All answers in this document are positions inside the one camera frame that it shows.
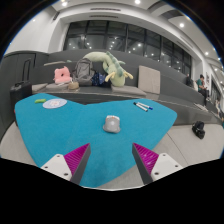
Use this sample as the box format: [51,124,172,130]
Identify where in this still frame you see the black suitcase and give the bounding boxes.
[9,58,33,113]

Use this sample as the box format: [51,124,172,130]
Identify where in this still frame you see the grey backpack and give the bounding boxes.
[72,58,97,87]

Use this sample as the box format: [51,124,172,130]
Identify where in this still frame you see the navy star-print bag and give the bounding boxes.
[91,71,109,88]

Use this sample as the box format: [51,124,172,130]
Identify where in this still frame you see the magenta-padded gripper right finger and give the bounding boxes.
[132,143,184,185]

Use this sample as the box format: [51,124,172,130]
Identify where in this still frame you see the person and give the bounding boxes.
[196,74,209,101]
[185,74,195,88]

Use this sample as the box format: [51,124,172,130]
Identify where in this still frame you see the black bag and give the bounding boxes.
[191,120,206,140]

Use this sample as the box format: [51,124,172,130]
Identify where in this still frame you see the small flat grey cushion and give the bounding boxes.
[31,82,49,94]

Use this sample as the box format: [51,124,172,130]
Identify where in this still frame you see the green dragon plush toy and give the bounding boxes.
[82,50,134,88]

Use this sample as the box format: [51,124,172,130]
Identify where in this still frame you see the pink plush cushion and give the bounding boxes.
[53,65,73,85]

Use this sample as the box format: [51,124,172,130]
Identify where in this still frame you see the tan twine roll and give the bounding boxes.
[67,81,81,91]

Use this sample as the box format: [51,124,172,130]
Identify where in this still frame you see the ceiling lights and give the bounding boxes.
[59,0,221,68]

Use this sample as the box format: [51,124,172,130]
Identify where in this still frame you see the round grey seat cushion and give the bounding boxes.
[44,82,73,93]

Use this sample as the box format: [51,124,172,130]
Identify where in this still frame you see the upright grey square cushion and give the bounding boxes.
[137,65,162,95]

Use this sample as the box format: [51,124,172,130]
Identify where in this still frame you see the grey computer mouse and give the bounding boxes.
[102,114,122,134]

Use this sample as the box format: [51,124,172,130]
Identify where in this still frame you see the white marker with dark cap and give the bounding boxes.
[133,102,149,113]

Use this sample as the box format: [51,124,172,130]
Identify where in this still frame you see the large flat grey cushion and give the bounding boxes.
[110,84,147,98]

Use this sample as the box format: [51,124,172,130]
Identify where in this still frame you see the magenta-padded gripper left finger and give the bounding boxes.
[40,143,92,185]

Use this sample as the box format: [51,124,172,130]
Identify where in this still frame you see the round pale printed mouse pad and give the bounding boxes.
[42,98,68,110]

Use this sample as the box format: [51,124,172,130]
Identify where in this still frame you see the white marker with blue cap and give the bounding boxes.
[137,101,154,111]

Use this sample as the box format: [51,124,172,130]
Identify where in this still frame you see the large dark glass window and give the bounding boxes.
[63,19,194,77]

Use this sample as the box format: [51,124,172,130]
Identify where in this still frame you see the dark grey tiered bench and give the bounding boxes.
[0,49,221,126]

